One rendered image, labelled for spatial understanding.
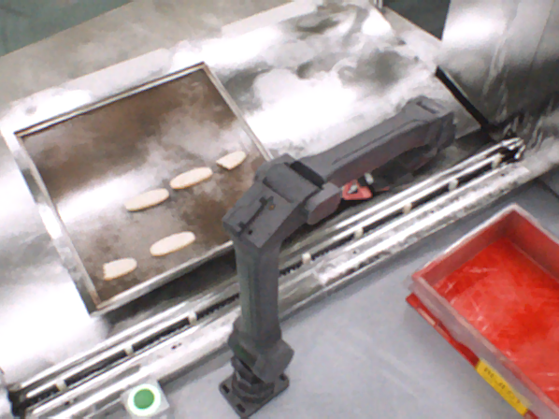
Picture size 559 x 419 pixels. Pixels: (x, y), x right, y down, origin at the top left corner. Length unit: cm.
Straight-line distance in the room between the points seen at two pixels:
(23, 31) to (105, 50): 172
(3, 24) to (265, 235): 311
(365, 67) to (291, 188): 91
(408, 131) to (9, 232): 98
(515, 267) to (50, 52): 145
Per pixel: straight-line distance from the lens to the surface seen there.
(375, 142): 103
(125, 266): 139
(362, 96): 169
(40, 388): 136
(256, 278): 95
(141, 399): 124
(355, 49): 180
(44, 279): 153
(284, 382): 131
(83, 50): 209
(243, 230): 89
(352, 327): 138
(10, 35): 376
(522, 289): 150
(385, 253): 144
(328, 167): 93
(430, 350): 138
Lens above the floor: 202
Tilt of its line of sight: 51 degrees down
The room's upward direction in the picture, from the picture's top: 1 degrees counter-clockwise
